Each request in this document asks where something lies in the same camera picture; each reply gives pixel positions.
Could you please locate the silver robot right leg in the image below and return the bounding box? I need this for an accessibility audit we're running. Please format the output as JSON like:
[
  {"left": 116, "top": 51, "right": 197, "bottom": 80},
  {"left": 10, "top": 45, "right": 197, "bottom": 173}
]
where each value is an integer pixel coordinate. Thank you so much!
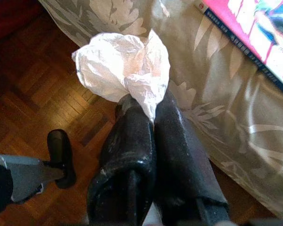
[{"left": 0, "top": 129, "right": 77, "bottom": 217}]

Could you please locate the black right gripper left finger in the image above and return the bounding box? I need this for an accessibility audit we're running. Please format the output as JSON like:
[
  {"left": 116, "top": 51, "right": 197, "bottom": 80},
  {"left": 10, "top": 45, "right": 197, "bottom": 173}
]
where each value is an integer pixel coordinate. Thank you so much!
[{"left": 87, "top": 94, "right": 157, "bottom": 226}]

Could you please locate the bed with grey floral sheet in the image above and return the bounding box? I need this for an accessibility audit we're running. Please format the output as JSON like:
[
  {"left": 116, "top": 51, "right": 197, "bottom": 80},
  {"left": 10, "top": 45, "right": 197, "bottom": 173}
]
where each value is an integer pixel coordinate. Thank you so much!
[{"left": 37, "top": 0, "right": 283, "bottom": 219}]

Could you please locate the colourful comic book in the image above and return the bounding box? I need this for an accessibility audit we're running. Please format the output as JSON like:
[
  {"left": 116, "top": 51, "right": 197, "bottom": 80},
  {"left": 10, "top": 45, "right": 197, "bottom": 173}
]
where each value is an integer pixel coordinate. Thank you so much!
[{"left": 193, "top": 0, "right": 283, "bottom": 99}]

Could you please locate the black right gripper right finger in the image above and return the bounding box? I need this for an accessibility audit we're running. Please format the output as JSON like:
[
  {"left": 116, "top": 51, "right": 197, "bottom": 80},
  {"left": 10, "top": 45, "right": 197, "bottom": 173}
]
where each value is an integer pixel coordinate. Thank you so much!
[{"left": 154, "top": 89, "right": 230, "bottom": 226}]

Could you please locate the white plastic bag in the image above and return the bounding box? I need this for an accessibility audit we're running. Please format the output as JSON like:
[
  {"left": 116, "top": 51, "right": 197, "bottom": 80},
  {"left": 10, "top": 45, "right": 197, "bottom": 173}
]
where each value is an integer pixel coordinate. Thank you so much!
[{"left": 71, "top": 28, "right": 170, "bottom": 124}]

